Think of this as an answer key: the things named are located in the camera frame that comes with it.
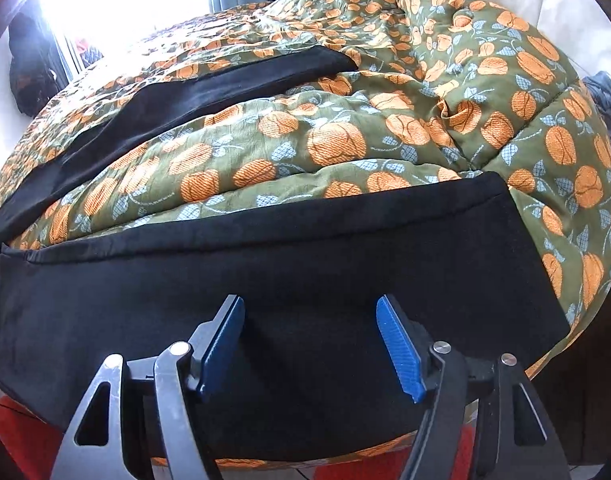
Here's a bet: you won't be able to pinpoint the green orange floral printed blanket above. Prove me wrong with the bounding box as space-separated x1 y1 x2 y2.
0 0 611 467

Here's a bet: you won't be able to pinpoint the blue grey cloth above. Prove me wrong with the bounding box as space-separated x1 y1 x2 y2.
583 71 611 161

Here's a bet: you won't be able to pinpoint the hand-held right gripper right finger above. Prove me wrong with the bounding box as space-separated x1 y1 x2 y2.
376 294 572 480

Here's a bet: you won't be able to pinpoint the black pants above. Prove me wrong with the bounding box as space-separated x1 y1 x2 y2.
0 45 571 463

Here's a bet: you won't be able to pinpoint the red cloth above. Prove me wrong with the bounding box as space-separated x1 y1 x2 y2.
0 394 479 480

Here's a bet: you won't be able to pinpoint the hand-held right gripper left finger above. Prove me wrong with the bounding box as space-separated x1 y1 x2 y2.
50 294 246 480

